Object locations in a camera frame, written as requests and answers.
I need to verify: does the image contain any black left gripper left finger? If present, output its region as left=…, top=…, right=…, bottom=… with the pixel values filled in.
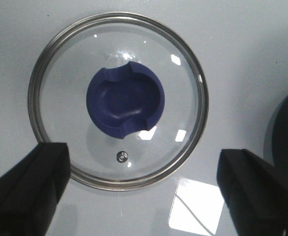
left=0, top=143, right=70, bottom=236

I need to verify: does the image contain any dark blue saucepan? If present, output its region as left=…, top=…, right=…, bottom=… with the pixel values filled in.
left=263, top=95, right=288, bottom=177

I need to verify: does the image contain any glass lid with blue knob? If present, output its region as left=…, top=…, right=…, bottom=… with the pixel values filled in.
left=28, top=12, right=209, bottom=191

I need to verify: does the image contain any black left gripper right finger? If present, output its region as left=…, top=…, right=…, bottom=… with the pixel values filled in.
left=217, top=149, right=288, bottom=236

